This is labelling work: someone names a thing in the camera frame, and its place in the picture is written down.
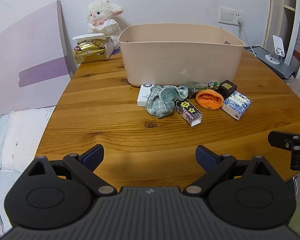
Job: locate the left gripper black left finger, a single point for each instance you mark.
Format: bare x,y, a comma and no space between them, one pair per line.
51,194

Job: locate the white small box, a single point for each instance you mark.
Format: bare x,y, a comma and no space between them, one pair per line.
143,95

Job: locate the gold tissue pack box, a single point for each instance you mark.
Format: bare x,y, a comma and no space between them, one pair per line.
92,48

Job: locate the beige plastic storage bin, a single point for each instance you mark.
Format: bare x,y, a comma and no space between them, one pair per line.
175,53

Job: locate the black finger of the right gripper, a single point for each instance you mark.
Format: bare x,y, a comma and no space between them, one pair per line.
289,142

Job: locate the small black gold box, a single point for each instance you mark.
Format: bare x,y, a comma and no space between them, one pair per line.
226,88

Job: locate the white phone stand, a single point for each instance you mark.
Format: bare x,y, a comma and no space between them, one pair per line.
278,51

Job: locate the orange rubber object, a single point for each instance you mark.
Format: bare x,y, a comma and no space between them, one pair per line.
209,99

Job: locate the green plaid cloth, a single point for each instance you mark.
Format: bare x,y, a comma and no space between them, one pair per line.
162,99

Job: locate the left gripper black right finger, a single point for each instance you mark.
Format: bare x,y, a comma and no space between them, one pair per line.
248,194

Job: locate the white plush lamb toy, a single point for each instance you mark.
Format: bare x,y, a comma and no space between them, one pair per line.
100,17

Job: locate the white pillow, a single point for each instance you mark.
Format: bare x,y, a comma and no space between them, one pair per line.
24,133

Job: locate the black star-printed box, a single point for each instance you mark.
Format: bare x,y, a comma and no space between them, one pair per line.
188,112

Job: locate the grey laptop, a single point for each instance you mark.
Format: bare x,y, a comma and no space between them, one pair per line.
282,70

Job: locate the green dried herb bag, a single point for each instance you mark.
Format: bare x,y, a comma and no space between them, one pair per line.
195,87

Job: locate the blue white patterned box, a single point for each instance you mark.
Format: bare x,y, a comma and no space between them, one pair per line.
236,105

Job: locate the white wall switch socket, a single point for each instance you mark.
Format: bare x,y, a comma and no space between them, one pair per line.
231,16

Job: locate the pink purple headboard panel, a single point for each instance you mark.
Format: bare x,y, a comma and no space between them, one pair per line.
33,69

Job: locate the white shelf frame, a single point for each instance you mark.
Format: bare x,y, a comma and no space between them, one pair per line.
293,27

